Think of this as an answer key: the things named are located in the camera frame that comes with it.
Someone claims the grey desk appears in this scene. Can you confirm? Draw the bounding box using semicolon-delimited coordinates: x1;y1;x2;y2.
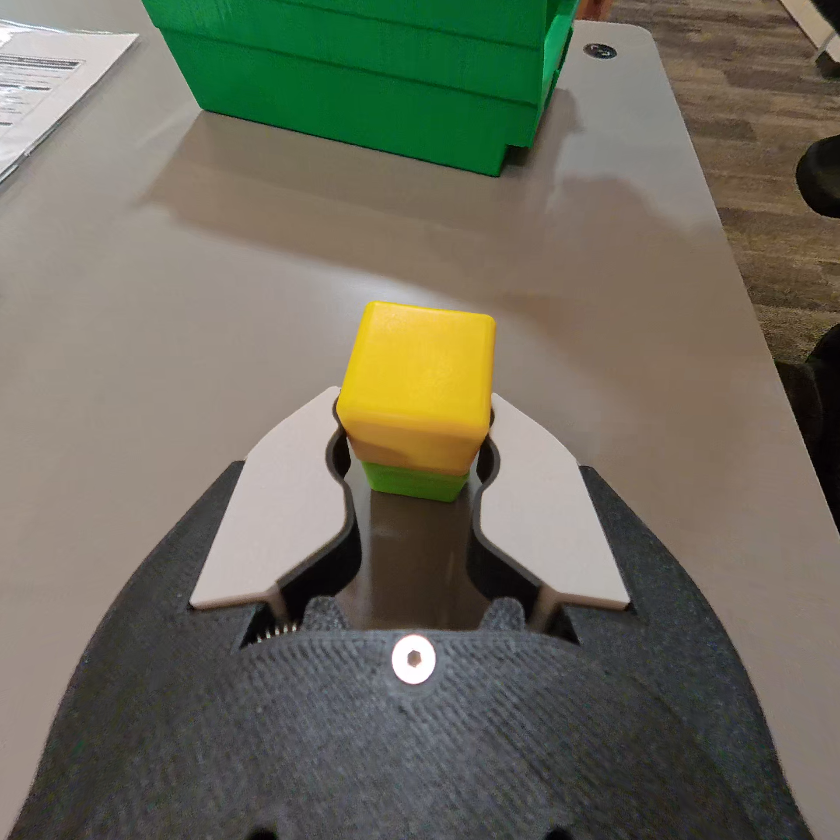
0;0;836;840

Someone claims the green plastic bin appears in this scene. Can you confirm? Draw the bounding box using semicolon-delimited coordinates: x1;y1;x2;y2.
141;0;581;177

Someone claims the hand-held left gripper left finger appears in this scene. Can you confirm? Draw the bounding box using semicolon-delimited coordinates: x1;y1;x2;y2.
190;386;362;624

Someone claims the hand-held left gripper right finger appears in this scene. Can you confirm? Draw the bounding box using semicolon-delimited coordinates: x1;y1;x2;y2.
467;392;632;632

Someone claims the person's dark clothing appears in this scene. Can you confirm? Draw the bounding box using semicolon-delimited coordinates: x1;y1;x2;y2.
774;325;840;522

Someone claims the yellow cube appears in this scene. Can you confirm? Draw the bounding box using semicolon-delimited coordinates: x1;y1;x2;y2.
336;301;496;475

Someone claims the lime green cube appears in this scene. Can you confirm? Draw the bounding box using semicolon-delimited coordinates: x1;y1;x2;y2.
361;459;468;504

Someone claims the laminated paper sheet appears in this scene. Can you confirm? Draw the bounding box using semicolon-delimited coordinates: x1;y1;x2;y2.
0;20;140;186

